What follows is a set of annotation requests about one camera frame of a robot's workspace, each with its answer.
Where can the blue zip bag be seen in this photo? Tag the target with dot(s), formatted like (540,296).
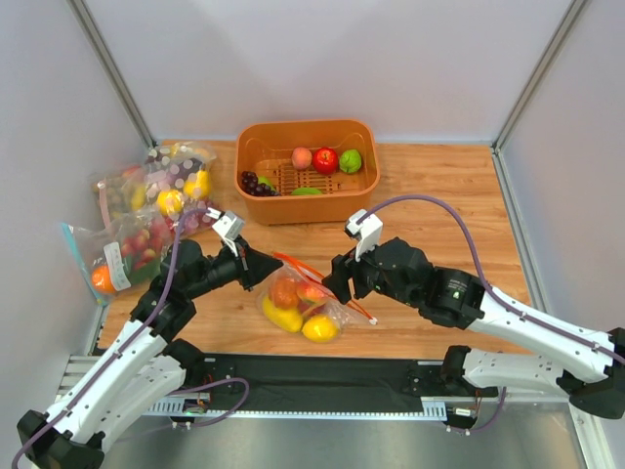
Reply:
(125,254)

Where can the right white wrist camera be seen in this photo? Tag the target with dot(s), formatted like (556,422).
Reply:
(366,230)

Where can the right aluminium frame post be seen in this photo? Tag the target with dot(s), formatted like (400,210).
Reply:
(566,25)

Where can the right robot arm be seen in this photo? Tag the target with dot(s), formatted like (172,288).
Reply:
(563,359)

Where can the fake peach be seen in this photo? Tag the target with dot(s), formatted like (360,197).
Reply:
(301,158)

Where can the fake green apple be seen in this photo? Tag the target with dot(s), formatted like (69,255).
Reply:
(350,161)

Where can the fake persimmon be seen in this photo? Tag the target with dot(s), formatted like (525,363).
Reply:
(310,293)

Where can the fake green mango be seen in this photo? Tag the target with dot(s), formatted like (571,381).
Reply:
(306,191)

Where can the aluminium frame post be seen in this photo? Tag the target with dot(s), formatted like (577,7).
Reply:
(91,30)
(566,25)

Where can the fake green pear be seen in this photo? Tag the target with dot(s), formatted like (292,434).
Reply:
(266,181)

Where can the pink zip bag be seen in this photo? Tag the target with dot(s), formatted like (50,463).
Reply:
(119,192)

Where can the fake orange tangerine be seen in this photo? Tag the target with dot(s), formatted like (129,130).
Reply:
(283,293)

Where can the fake yellow mango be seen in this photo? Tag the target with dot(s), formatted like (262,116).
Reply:
(289,320)

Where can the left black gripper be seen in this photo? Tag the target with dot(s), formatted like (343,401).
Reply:
(246,265)

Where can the orange zip top bag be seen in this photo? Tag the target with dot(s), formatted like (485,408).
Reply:
(344,315)

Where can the fake yellow lemon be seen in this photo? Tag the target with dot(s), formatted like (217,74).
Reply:
(320,329)

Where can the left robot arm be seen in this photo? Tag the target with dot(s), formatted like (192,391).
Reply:
(146,363)

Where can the fake red apple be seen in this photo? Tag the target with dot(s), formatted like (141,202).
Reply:
(325,161)

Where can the orange plastic basket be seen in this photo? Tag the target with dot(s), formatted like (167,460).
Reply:
(266,148)

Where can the fake purple fruit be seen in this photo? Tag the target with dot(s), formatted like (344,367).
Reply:
(311,310)

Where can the left aluminium frame post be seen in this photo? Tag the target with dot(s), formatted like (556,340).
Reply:
(91,30)

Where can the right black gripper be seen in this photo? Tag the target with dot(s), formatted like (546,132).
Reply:
(352,277)

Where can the polka dot zip bag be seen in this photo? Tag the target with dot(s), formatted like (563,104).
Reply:
(178,179)

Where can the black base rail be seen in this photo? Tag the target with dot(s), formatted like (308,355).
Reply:
(325,388)

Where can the fake purple grapes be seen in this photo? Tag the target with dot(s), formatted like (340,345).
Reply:
(249,183)

